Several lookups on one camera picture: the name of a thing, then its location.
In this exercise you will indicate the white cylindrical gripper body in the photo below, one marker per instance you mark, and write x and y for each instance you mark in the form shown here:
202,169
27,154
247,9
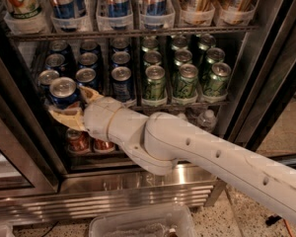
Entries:
98,117

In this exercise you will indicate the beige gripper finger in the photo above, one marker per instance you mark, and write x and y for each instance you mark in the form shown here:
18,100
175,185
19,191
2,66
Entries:
89,95
72,117

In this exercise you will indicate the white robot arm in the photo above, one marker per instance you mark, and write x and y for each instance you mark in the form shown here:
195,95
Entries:
158,142

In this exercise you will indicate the front left red can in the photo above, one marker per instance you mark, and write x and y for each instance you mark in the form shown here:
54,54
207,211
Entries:
78,141

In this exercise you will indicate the front right red can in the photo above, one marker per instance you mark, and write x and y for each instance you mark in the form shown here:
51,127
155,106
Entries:
103,146

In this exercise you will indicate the second row middle pepsi can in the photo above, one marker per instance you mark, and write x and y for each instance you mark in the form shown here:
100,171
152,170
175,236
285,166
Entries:
88,59

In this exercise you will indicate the second row pepsi can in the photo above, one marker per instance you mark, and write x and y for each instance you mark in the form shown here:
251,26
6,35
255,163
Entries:
88,59
120,58
58,62

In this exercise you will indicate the exposed left pepsi can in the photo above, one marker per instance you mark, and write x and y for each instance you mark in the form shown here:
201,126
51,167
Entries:
45,79

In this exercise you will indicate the second row left pepsi can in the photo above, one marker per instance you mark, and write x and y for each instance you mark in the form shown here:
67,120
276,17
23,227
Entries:
58,62

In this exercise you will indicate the second row right pepsi can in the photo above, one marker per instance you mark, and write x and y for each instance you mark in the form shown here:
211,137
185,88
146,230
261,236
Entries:
120,58

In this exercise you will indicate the front left green can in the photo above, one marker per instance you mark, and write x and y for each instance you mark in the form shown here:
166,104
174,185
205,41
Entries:
155,83

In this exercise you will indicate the fridge glass door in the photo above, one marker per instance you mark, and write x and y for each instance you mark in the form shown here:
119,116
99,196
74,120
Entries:
26,170

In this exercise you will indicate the second row left green can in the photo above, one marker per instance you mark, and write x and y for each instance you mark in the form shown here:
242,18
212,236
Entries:
152,57

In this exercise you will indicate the second row green can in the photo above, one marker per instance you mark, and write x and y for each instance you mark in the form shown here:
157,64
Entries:
182,56
212,55
152,57

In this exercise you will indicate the back left green can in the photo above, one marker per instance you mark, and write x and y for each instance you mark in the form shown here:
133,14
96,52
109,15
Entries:
149,44

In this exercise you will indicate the front middle green can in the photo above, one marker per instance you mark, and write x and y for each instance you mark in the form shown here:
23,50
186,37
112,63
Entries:
185,82

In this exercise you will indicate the second row middle green can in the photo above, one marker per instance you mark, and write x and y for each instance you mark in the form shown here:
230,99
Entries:
182,56

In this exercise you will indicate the back middle green can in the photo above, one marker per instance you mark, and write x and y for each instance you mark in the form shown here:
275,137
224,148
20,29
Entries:
179,42

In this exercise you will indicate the front right green can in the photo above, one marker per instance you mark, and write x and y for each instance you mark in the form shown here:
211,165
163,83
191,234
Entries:
217,80

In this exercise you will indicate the second row right green can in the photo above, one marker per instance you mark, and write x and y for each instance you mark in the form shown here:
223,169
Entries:
212,55

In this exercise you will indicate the back right green can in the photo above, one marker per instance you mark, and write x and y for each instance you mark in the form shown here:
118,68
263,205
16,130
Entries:
205,42

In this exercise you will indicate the stainless steel fridge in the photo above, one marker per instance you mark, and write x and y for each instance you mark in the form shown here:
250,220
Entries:
263,80

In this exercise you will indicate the right clear water bottle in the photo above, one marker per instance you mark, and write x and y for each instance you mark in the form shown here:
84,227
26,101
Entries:
207,120

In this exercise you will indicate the clear plastic bin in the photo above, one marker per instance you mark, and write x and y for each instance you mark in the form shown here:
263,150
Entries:
151,221

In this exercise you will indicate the black stand leg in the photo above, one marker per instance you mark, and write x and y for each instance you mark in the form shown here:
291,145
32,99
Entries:
272,220

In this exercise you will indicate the middle wire shelf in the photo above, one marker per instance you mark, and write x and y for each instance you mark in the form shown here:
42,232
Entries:
171,107

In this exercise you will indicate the wire shelf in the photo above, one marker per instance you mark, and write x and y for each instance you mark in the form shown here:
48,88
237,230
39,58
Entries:
171,107
133,33

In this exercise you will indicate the top wire shelf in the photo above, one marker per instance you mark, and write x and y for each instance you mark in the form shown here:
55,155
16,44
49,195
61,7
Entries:
133,33

